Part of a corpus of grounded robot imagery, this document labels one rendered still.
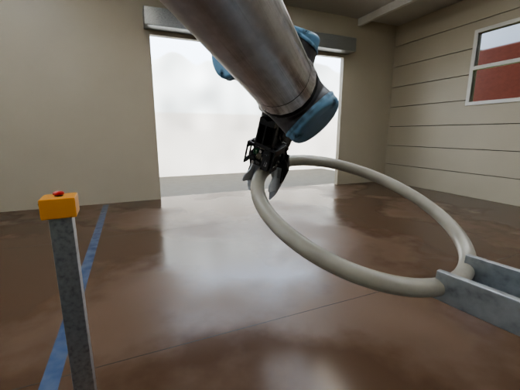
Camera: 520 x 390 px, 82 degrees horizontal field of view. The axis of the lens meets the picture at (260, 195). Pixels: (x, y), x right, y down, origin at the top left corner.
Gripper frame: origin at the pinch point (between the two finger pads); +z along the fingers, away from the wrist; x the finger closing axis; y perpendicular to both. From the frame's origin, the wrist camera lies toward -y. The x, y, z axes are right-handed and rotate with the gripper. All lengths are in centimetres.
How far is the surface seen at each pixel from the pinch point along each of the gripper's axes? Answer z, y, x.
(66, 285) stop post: 73, 12, -68
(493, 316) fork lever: -8, 20, 46
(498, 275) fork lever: -9, 9, 49
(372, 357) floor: 121, -78, 67
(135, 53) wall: 66, -375, -439
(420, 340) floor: 117, -107, 94
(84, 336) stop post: 96, 14, -57
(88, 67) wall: 99, -311, -479
